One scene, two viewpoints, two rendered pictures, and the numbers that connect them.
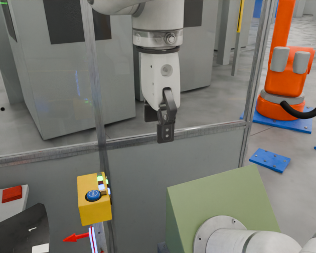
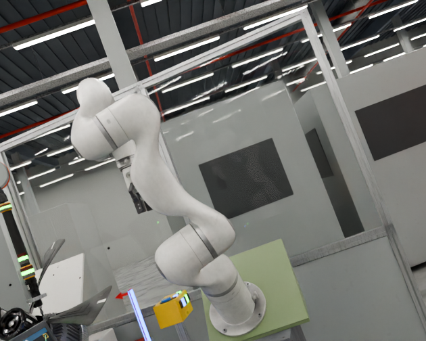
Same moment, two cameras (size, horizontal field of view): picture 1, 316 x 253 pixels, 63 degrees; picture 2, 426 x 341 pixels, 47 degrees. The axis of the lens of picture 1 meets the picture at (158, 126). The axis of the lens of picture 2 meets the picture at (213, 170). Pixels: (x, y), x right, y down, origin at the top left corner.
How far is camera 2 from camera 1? 1.39 m
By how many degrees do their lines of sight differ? 41
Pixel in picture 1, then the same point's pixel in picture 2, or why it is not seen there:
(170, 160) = not seen: hidden behind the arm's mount
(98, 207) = (168, 307)
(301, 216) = not seen: outside the picture
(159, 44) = (123, 164)
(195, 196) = not seen: hidden behind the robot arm
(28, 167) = (152, 321)
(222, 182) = (245, 258)
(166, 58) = (126, 170)
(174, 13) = (124, 149)
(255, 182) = (278, 254)
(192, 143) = (319, 268)
